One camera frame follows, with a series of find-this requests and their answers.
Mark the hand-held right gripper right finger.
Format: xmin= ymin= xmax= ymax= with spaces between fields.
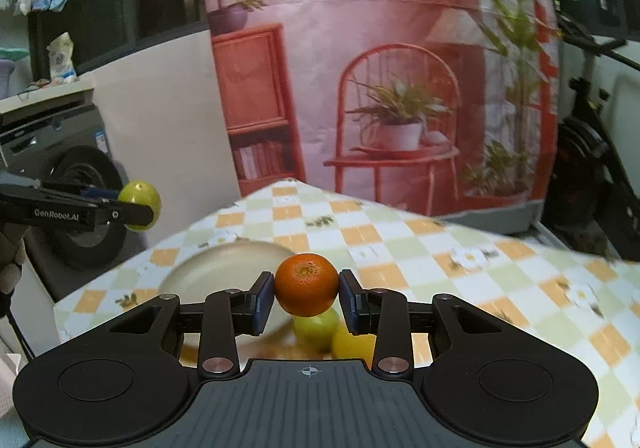
xmin=338 ymin=270 xmax=512 ymax=377

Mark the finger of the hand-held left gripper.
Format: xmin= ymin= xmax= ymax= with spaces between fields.
xmin=92 ymin=202 xmax=155 ymax=229
xmin=37 ymin=179 xmax=122 ymax=203

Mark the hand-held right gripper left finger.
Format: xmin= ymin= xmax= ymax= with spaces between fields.
xmin=105 ymin=271 xmax=276 ymax=377

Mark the green apple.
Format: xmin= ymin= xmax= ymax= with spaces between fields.
xmin=117 ymin=181 xmax=162 ymax=232
xmin=292 ymin=310 xmax=341 ymax=356

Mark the large yellow lemon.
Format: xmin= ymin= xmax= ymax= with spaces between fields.
xmin=331 ymin=323 xmax=377 ymax=363

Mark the small orange mandarin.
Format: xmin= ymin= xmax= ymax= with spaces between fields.
xmin=274 ymin=253 xmax=340 ymax=317

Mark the beige round plate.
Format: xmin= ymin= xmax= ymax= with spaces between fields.
xmin=157 ymin=240 xmax=301 ymax=354

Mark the person's left hand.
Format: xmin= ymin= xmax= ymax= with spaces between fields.
xmin=0 ymin=225 xmax=26 ymax=296

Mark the grey washing machine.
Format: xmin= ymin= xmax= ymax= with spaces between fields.
xmin=0 ymin=75 xmax=151 ymax=309

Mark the checked floral tablecloth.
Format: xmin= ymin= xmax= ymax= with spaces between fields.
xmin=52 ymin=180 xmax=640 ymax=448

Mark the purple vase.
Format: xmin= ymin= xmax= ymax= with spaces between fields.
xmin=0 ymin=58 xmax=17 ymax=98

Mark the white plastic packet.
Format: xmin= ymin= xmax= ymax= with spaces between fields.
xmin=46 ymin=32 xmax=79 ymax=81

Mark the black exercise bike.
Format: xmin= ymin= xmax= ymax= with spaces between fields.
xmin=542 ymin=2 xmax=640 ymax=263

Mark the printed pink backdrop cloth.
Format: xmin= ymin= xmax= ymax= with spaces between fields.
xmin=197 ymin=0 xmax=561 ymax=229

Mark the black cable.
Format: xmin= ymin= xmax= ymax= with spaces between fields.
xmin=5 ymin=297 xmax=37 ymax=359

